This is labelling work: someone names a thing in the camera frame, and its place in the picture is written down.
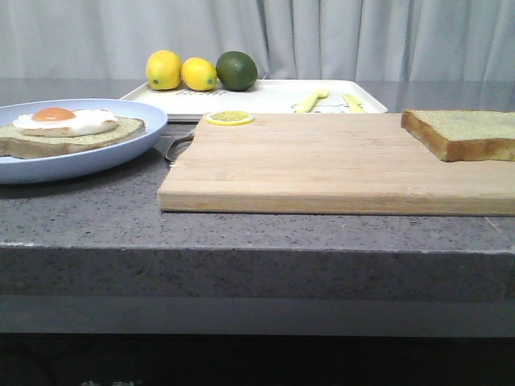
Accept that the bread slice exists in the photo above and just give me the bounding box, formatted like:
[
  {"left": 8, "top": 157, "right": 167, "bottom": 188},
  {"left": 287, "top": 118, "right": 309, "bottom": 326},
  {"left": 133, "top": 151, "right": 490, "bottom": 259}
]
[
  {"left": 1, "top": 117, "right": 146, "bottom": 159},
  {"left": 401, "top": 109, "right": 514, "bottom": 162}
]

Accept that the fried egg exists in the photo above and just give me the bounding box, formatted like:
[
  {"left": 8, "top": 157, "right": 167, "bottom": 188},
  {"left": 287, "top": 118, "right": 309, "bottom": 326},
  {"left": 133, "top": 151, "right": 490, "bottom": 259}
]
[{"left": 13, "top": 107, "right": 117, "bottom": 138}]

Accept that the light blue plate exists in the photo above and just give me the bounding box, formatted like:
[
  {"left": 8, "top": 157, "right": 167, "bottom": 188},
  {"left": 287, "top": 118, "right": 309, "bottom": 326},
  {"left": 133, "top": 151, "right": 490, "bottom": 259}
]
[{"left": 1, "top": 98, "right": 168, "bottom": 185}]

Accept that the white serving tray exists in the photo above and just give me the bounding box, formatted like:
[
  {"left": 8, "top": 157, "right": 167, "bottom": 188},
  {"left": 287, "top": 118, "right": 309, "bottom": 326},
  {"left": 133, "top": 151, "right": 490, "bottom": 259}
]
[{"left": 122, "top": 80, "right": 387, "bottom": 122}]

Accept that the lemon slice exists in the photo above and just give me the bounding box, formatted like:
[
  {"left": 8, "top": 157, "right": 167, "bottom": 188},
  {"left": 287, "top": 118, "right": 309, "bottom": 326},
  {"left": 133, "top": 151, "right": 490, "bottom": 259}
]
[{"left": 206, "top": 110, "right": 254, "bottom": 125}]

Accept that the yellow plastic spoon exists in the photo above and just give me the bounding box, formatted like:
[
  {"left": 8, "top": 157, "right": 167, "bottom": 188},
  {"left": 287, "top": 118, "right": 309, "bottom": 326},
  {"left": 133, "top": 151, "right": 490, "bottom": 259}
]
[{"left": 294, "top": 88, "right": 328, "bottom": 113}]

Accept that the wooden cutting board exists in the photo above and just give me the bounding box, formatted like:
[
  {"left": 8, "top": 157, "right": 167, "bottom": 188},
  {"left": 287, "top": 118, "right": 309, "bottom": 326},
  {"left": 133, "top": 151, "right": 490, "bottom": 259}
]
[{"left": 158, "top": 113, "right": 514, "bottom": 216}]

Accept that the green lime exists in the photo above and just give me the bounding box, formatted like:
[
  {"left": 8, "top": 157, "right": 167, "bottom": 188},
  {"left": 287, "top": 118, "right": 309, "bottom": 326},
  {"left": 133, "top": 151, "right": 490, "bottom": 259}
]
[{"left": 216, "top": 51, "right": 258, "bottom": 92}]

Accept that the right yellow lemon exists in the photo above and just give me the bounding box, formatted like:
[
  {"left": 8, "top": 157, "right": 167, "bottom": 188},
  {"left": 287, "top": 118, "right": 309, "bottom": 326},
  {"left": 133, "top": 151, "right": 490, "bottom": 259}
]
[{"left": 181, "top": 57, "right": 218, "bottom": 92}]

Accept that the yellow lemon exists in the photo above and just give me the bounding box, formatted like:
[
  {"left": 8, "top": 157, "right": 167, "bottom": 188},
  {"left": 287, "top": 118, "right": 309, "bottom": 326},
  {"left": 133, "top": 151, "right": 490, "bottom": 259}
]
[
  {"left": 146, "top": 50, "right": 182, "bottom": 91},
  {"left": 181, "top": 57, "right": 218, "bottom": 92}
]

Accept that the left yellow lemon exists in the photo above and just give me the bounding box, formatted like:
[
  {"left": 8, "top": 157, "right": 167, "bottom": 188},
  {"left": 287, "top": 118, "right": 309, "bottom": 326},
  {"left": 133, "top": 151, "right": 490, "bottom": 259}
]
[{"left": 146, "top": 50, "right": 182, "bottom": 91}]

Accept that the grey curtain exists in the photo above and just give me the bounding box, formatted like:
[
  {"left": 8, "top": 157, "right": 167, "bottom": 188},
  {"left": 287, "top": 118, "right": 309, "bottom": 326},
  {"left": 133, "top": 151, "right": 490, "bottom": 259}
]
[{"left": 1, "top": 1, "right": 514, "bottom": 81}]

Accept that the metal cutting board handle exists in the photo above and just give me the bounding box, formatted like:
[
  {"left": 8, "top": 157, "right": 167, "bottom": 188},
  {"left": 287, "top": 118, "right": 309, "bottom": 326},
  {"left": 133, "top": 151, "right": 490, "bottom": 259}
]
[{"left": 154, "top": 133, "right": 194, "bottom": 165}]

